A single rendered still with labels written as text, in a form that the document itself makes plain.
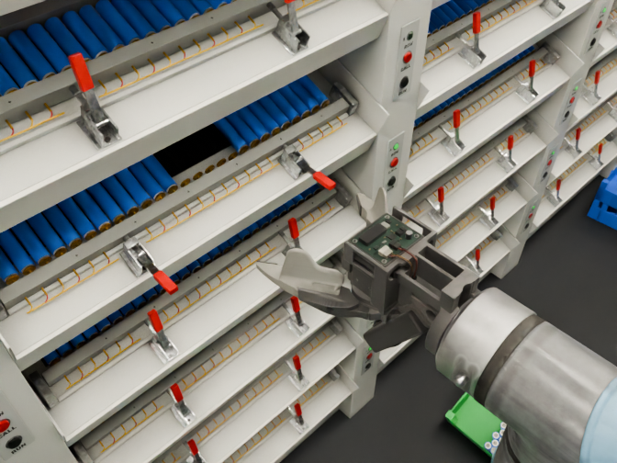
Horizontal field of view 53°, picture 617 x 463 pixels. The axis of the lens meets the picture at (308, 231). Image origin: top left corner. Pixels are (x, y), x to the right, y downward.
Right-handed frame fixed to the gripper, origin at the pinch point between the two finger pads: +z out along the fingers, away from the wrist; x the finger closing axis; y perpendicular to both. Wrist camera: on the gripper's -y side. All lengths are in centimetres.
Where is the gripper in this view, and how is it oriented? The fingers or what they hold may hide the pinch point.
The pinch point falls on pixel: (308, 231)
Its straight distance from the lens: 67.9
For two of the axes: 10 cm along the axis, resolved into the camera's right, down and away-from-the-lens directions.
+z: -6.9, -5.0, 5.3
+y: -0.2, -7.1, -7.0
